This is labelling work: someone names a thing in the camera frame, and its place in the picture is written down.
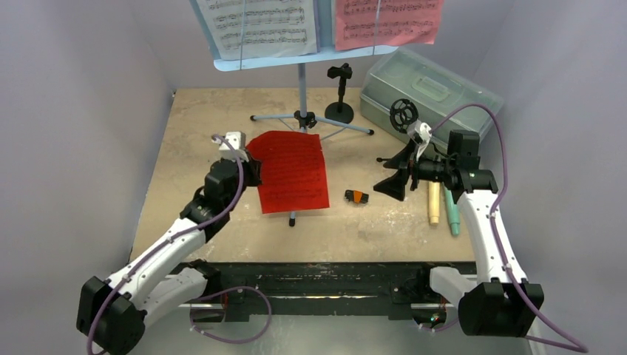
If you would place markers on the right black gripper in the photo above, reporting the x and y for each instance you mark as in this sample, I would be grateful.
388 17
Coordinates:
412 165

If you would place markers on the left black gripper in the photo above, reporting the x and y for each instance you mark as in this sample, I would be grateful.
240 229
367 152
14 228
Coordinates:
252 166

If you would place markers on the cream yellow microphone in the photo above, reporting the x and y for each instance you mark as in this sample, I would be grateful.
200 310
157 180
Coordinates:
434 203

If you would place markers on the red sheet music page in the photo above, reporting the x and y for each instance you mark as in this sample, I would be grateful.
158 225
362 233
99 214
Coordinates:
293 171

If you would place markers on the black tripod shock-mount stand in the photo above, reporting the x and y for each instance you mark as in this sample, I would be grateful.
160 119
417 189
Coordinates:
403 112

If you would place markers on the mint green microphone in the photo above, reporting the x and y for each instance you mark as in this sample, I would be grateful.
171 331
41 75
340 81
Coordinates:
452 213

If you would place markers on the black round-base mic stand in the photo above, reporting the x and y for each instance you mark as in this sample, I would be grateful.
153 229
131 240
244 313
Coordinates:
339 110

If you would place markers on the blue music stand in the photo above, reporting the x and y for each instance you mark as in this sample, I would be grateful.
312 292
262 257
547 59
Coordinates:
305 118

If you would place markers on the pink sheet music page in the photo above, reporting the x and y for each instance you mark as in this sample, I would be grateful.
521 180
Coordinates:
370 23

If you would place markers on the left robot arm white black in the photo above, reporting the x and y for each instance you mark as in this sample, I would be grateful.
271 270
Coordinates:
115 312

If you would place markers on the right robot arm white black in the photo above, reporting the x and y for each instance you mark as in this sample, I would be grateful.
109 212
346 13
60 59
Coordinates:
501 300

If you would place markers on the green translucent storage case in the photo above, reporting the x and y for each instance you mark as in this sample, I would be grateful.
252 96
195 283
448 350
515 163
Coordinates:
435 90

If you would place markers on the white sheet music page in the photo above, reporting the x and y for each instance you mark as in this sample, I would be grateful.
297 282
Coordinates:
261 29

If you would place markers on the lavender sheet music page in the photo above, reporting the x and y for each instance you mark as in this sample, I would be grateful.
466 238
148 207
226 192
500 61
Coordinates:
317 26

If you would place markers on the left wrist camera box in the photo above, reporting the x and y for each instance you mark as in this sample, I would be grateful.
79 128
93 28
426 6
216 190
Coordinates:
231 145

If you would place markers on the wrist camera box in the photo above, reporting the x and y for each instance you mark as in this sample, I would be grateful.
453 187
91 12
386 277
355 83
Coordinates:
231 145
420 133

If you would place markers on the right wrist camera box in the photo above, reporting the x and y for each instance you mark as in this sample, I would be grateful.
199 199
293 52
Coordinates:
420 133

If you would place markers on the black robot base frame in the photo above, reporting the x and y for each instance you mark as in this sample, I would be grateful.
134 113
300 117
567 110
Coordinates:
396 290

